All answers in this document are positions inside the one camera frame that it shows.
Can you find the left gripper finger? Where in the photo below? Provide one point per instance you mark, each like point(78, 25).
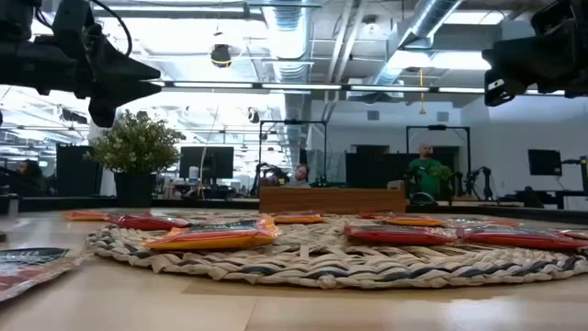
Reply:
point(124, 66)
point(128, 90)

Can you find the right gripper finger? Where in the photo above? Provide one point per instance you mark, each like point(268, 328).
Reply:
point(503, 59)

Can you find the orange tea packet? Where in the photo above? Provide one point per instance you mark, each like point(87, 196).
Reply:
point(298, 219)
point(216, 239)
point(413, 221)
point(85, 215)

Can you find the red tea packet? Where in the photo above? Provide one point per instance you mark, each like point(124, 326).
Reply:
point(147, 223)
point(399, 235)
point(371, 215)
point(519, 239)

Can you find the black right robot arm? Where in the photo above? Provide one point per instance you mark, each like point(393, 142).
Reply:
point(567, 18)

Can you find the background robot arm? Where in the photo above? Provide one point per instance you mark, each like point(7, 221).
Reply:
point(482, 177)
point(271, 172)
point(583, 170)

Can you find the green potted plant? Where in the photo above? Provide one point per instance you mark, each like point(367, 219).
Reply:
point(133, 142)

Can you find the black partition panel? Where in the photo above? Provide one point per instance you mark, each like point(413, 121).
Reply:
point(75, 170)

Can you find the yellow hanging pendant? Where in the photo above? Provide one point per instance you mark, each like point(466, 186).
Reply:
point(421, 109)

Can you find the black round ceiling device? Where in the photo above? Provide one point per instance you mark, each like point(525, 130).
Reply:
point(221, 54)

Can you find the black computer monitor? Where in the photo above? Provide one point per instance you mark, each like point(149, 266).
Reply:
point(216, 163)

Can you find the dark background desk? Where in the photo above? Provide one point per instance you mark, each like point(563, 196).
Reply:
point(551, 193)

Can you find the small green plant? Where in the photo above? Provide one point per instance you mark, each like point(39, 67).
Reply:
point(441, 172)

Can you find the person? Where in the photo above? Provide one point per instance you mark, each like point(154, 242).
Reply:
point(301, 177)
point(425, 177)
point(30, 177)

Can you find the linear ceiling light strip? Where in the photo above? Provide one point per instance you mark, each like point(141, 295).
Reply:
point(298, 86)

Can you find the dark partition panel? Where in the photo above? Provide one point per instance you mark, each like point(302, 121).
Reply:
point(372, 170)

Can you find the wooden compartment box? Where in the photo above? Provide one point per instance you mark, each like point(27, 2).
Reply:
point(331, 200)

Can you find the round woven placemat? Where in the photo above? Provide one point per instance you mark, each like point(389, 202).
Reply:
point(321, 257)

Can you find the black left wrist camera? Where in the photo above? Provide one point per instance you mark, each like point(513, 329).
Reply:
point(102, 112)

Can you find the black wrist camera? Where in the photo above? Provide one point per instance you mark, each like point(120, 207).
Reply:
point(102, 112)
point(500, 94)

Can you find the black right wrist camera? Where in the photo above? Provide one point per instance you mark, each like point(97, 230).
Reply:
point(500, 94)

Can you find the silver ceiling duct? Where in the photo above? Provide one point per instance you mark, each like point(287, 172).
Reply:
point(432, 18)
point(289, 41)

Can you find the grey wall vent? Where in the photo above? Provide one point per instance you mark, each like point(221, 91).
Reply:
point(442, 116)
point(373, 115)

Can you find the black frame stand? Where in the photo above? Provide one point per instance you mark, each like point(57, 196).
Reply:
point(294, 122)
point(436, 127)

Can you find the black wall monitor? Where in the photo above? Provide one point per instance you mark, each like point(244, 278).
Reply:
point(544, 162)

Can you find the black metal rail frame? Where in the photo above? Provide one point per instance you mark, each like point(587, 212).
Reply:
point(69, 202)

